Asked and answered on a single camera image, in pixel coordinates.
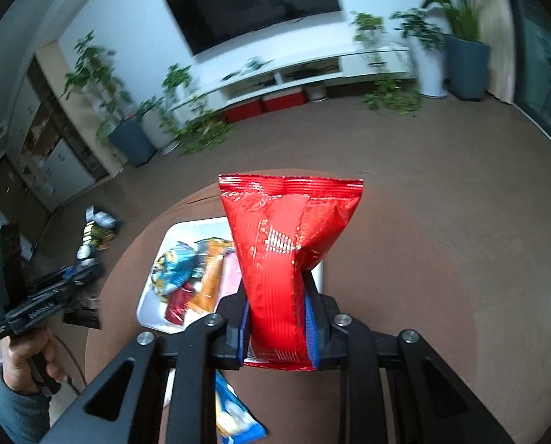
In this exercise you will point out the red storage box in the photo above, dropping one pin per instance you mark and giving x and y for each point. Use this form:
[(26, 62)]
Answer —
[(243, 111), (283, 101)]

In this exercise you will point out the black wall television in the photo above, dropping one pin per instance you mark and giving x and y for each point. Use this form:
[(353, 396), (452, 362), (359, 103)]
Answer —
[(252, 0)]

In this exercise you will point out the tall plant in blue planter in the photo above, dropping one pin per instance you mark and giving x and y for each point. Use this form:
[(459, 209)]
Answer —
[(132, 141)]

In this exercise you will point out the wooden glass-door cabinet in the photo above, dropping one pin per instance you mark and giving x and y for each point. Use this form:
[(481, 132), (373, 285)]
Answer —
[(39, 148)]

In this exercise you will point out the white tray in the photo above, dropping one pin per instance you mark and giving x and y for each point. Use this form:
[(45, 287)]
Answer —
[(153, 305)]

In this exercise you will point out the maroon snack packet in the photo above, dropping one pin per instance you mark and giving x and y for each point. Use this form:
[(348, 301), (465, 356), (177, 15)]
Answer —
[(178, 305)]

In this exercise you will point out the white television cabinet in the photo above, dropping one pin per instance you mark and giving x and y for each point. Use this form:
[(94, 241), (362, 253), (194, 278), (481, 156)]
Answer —
[(303, 67)]

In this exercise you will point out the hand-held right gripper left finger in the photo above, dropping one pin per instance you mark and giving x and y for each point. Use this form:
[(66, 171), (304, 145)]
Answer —
[(244, 333)]

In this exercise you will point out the person's left hand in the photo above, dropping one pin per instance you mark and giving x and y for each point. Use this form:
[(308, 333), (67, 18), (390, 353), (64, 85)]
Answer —
[(28, 351)]

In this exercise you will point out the beige curtain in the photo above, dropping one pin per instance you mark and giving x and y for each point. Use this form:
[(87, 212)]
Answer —
[(495, 32)]

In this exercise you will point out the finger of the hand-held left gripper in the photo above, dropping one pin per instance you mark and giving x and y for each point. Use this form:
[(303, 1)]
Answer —
[(72, 310), (72, 277)]

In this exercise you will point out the trailing green plant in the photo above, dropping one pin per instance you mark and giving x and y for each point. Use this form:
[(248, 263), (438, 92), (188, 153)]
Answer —
[(391, 99)]

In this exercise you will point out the plant in large blue planter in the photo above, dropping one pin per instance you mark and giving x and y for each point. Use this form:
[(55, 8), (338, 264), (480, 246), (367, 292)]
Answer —
[(467, 67)]

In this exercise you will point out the blue cartoon snack packet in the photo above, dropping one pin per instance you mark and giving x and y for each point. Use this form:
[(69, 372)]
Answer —
[(176, 266)]

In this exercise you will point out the leafy plant in white planter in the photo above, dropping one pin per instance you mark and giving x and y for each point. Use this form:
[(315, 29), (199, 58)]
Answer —
[(157, 127)]

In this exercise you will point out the pink snack bag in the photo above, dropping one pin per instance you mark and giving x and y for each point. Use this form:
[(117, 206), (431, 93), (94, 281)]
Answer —
[(231, 275)]

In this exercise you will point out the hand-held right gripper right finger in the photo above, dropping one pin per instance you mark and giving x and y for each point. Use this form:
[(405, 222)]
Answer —
[(310, 333)]

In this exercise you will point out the plant in tall white planter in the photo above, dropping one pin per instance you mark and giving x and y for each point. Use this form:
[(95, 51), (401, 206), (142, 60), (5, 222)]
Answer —
[(431, 71)]

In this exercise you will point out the orange snack packet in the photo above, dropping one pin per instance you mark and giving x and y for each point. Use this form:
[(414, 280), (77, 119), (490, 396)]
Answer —
[(211, 277)]

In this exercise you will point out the red snack bag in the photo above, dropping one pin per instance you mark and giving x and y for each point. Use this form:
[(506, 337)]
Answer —
[(284, 259)]

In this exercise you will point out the person's left forearm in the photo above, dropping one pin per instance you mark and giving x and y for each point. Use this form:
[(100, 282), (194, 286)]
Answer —
[(19, 411)]

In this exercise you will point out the blue and yellow chips bag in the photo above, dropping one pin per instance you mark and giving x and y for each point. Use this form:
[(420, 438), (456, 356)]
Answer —
[(234, 418)]

